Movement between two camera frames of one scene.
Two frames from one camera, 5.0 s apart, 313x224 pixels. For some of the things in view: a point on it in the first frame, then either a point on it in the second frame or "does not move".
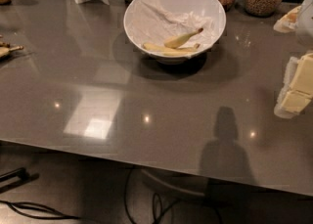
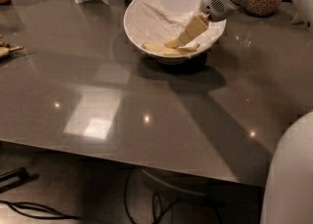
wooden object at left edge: [5, 48] does not move
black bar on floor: [22, 174] does not move
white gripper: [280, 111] to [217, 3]
